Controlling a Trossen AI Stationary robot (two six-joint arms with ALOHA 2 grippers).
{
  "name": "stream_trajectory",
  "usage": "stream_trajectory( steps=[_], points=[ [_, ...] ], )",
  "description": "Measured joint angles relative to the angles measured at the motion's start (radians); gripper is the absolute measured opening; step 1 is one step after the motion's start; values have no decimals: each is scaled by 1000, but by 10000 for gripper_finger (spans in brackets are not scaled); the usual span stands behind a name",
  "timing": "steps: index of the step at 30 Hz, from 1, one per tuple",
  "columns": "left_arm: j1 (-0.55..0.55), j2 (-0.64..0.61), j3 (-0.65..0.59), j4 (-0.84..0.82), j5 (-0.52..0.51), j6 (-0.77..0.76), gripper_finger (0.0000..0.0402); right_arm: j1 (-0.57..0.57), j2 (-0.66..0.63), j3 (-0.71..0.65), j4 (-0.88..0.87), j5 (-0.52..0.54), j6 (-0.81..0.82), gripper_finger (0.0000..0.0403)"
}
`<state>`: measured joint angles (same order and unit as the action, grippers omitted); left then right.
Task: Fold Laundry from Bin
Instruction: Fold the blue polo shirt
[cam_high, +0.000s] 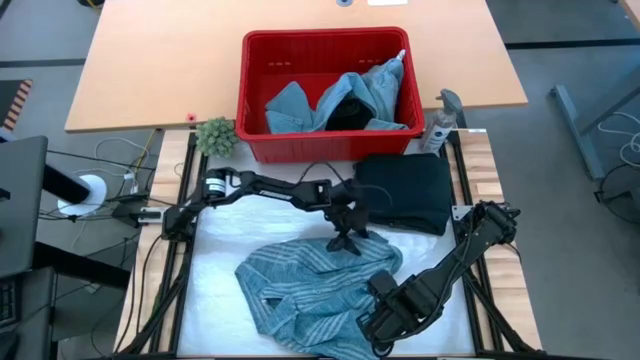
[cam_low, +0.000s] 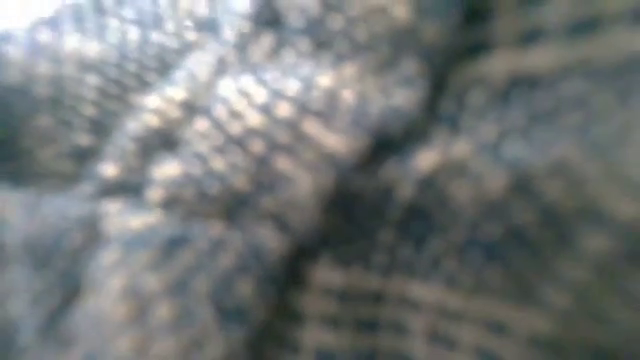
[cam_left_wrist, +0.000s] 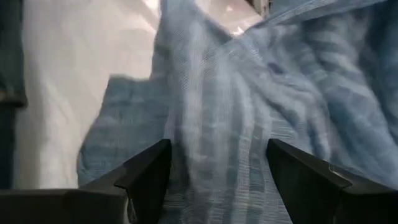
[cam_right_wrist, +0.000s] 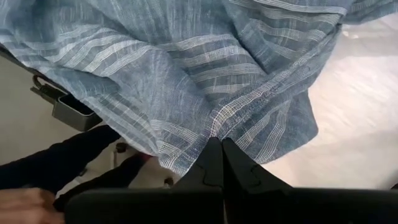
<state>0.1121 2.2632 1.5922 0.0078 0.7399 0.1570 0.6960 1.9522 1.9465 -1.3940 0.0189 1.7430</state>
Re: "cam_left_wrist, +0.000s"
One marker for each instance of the striped light blue shirt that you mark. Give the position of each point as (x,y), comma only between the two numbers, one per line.
(233,93)

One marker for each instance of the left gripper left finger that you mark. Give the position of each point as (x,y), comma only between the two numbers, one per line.
(93,207)

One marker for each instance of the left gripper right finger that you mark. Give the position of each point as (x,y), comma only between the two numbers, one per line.
(311,193)

